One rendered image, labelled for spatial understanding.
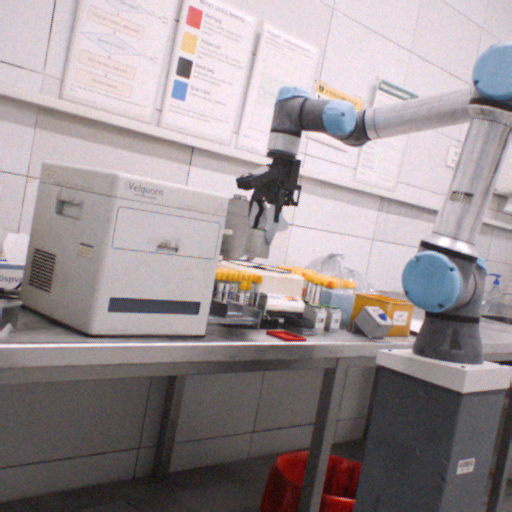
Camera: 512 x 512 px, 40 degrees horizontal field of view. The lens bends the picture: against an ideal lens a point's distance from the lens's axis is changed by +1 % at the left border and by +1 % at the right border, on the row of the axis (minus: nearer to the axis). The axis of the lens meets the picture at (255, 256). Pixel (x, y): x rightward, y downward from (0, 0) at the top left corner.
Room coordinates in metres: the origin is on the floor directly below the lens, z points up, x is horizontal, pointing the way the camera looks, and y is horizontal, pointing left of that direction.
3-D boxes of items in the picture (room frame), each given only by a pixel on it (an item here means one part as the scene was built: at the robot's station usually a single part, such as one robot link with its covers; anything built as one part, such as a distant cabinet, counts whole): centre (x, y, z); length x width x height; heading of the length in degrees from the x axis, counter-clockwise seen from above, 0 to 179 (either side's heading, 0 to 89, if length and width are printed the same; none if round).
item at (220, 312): (1.51, 0.06, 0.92); 0.21 x 0.07 x 0.05; 136
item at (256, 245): (1.63, 0.00, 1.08); 0.05 x 0.04 x 0.06; 42
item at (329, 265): (2.57, -0.26, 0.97); 0.26 x 0.17 x 0.19; 150
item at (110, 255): (1.43, 0.26, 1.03); 0.31 x 0.27 x 0.30; 136
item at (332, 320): (1.86, -0.22, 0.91); 0.05 x 0.04 x 0.07; 46
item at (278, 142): (1.65, -0.01, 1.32); 0.08 x 0.08 x 0.05
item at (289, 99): (1.65, -0.02, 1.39); 0.09 x 0.08 x 0.11; 59
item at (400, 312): (2.04, -0.39, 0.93); 0.13 x 0.13 x 0.10; 45
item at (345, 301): (1.97, -0.25, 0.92); 0.10 x 0.07 x 0.10; 131
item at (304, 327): (1.75, -0.14, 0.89); 0.09 x 0.05 x 0.04; 44
